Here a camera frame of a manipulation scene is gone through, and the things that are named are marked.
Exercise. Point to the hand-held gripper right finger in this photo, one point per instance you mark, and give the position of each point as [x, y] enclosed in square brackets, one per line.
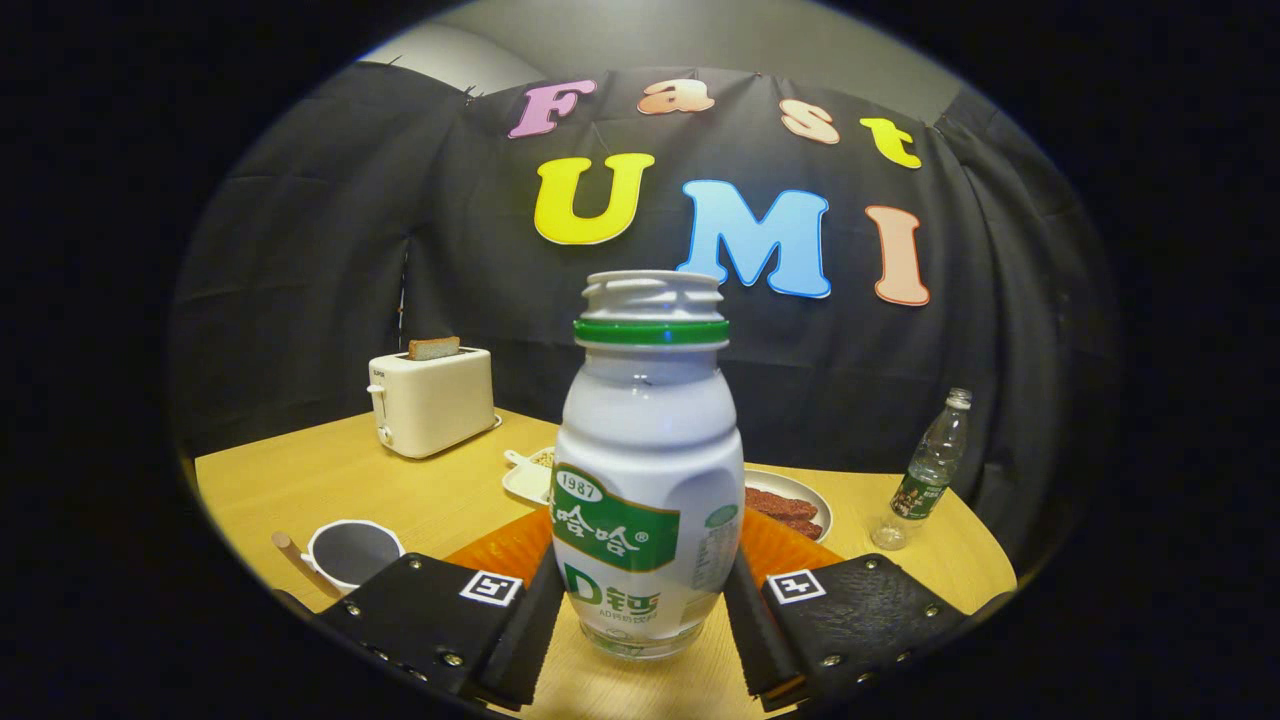
[860, 610]

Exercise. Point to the wooden table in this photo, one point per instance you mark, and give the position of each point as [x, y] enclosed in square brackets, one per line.
[330, 480]

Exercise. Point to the clear plastic water bottle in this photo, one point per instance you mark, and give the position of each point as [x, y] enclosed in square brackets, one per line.
[925, 480]

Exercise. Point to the white juice bottle green label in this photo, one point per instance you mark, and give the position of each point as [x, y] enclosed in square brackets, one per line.
[645, 440]

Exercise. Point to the white divided condiment dish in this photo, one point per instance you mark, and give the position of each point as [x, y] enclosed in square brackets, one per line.
[525, 482]

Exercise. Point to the red-brown meat slice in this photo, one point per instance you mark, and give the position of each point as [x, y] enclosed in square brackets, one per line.
[803, 527]
[780, 503]

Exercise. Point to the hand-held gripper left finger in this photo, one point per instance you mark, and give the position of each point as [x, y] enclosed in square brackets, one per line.
[420, 610]

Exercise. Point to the white round plate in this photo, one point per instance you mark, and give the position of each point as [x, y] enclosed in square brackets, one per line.
[815, 495]

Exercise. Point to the cream toaster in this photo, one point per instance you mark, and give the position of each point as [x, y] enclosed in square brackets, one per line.
[435, 405]

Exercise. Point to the brown toast slice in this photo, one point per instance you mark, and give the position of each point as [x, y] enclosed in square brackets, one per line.
[434, 348]

